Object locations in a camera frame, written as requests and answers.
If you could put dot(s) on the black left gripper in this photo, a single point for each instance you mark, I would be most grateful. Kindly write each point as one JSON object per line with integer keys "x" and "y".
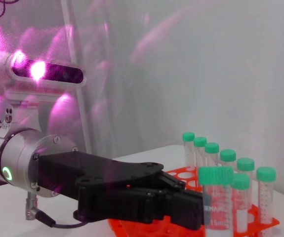
{"x": 94, "y": 172}

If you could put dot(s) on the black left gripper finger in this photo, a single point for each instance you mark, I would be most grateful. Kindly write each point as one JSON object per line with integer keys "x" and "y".
{"x": 181, "y": 209}

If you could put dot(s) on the green-capped clear test tube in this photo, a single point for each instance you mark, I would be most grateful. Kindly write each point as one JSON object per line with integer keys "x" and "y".
{"x": 188, "y": 136}
{"x": 266, "y": 174}
{"x": 215, "y": 175}
{"x": 228, "y": 154}
{"x": 241, "y": 182}
{"x": 212, "y": 147}
{"x": 200, "y": 141}
{"x": 245, "y": 164}

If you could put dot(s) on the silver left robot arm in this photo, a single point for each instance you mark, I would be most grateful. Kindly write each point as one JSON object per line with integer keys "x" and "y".
{"x": 15, "y": 158}

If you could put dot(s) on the orange test tube rack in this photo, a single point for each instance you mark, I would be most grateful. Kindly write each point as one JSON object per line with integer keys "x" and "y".
{"x": 178, "y": 175}

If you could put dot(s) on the white frame post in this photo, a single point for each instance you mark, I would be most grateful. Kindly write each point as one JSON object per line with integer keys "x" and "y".
{"x": 75, "y": 74}

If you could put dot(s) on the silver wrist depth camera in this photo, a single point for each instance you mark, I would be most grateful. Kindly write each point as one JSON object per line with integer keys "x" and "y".
{"x": 50, "y": 72}

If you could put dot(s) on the silver camera mount bracket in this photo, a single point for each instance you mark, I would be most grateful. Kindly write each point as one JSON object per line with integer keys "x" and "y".
{"x": 23, "y": 106}

